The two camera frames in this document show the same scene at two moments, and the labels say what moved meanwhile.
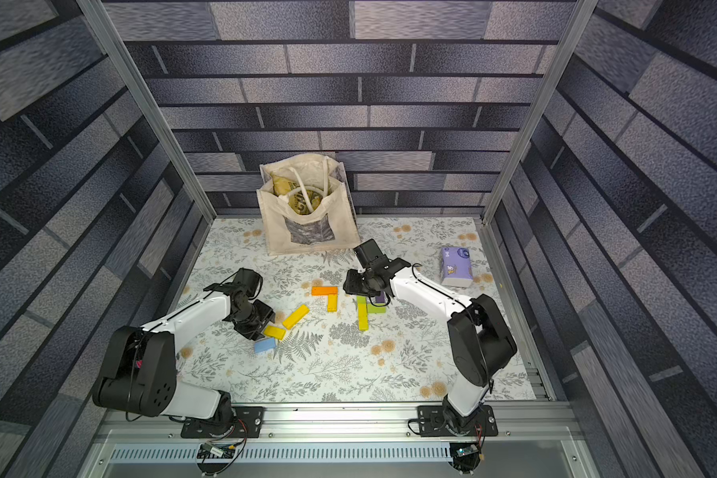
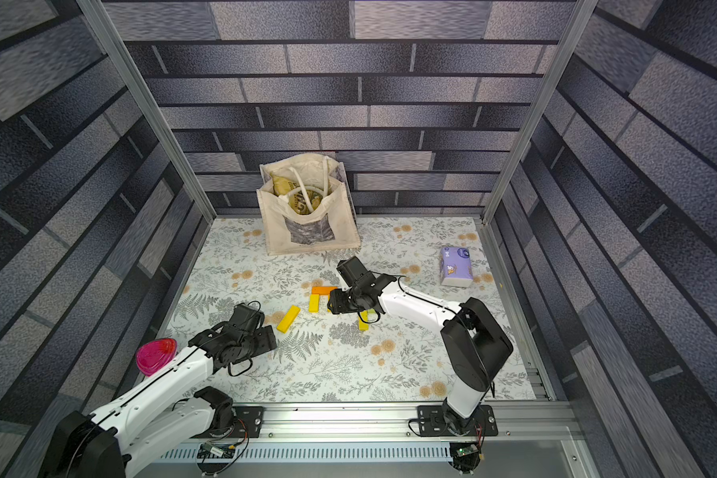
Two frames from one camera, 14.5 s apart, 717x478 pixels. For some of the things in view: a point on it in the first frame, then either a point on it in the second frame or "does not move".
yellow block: [362, 315] does not move
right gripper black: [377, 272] → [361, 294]
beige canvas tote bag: [308, 204] does not move
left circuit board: [208, 450] does not move
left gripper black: [258, 332] → [267, 334]
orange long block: [325, 291] does not move
